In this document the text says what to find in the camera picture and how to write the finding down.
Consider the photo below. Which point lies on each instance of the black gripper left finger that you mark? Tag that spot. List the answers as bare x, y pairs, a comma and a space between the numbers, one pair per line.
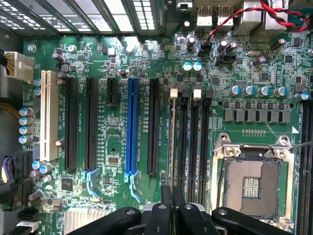
162, 220

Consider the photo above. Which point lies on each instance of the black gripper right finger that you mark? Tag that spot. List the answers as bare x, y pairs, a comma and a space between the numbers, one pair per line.
188, 220

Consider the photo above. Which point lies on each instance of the CPU socket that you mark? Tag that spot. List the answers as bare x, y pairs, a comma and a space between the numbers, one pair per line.
252, 186

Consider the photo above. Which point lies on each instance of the silver finned heatsink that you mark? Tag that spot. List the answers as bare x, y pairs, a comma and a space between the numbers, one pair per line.
83, 220

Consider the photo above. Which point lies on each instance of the metal socket cover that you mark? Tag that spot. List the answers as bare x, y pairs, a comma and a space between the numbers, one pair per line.
281, 225

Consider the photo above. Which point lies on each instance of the long black expansion slot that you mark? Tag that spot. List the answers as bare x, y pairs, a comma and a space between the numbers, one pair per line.
71, 127
154, 127
91, 127

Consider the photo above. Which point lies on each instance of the blue expansion slot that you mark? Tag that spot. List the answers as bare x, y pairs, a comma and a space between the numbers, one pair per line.
132, 127

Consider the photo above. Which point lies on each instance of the green motherboard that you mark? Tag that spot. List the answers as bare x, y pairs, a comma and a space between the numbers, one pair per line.
115, 127

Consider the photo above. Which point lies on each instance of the black power plug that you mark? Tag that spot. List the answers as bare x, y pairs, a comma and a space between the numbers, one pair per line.
22, 166

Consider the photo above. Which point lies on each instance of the white expansion slot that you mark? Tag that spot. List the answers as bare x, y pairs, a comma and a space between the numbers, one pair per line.
49, 117

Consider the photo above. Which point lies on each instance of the silver rear port block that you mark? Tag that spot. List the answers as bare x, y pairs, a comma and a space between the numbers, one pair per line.
252, 14
204, 16
224, 16
275, 14

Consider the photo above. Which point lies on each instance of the white power connector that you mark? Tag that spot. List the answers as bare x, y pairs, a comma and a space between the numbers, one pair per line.
22, 67

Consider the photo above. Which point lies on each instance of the grey metal PC case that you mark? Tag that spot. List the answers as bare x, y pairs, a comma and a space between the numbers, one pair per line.
34, 9

